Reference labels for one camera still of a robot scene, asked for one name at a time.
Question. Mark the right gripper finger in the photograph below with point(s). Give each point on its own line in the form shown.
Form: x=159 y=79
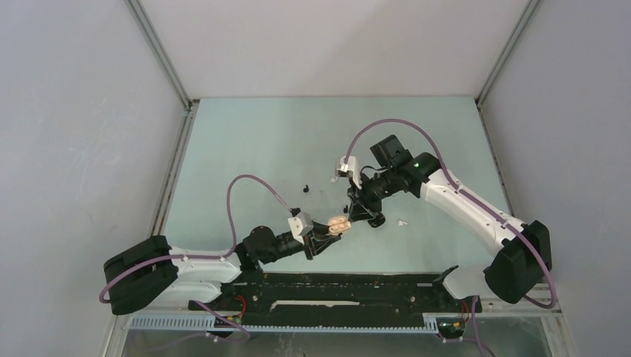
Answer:
x=353 y=209
x=366 y=215

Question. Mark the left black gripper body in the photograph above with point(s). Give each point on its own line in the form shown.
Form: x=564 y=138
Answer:
x=284 y=248

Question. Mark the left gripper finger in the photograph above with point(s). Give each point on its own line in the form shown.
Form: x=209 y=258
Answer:
x=316 y=244
x=319 y=231

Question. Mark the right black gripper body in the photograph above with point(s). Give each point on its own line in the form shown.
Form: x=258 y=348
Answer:
x=376 y=189

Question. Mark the beige earbud charging case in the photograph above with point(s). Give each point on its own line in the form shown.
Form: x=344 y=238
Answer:
x=338 y=225

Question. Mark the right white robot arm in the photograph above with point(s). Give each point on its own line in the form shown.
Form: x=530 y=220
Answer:
x=521 y=252

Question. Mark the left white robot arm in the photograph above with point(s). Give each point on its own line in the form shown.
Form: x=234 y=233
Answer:
x=153 y=273

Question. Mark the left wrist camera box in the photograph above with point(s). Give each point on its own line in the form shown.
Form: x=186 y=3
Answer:
x=300 y=224

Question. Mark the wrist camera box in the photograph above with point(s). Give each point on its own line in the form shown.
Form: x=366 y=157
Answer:
x=348 y=167
x=300 y=224

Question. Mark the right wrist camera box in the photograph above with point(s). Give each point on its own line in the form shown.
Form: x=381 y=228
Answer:
x=348 y=167

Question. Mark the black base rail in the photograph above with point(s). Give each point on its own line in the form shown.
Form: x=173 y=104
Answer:
x=339 y=300

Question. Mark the grey slotted cable duct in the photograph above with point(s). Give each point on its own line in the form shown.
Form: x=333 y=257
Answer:
x=208 y=323

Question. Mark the left aluminium frame post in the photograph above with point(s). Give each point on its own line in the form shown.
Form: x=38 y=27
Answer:
x=186 y=118

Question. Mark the aluminium frame post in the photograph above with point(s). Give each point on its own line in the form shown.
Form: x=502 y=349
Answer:
x=186 y=118
x=512 y=43

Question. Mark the right aluminium frame post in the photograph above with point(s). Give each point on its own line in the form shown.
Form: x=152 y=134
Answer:
x=512 y=43

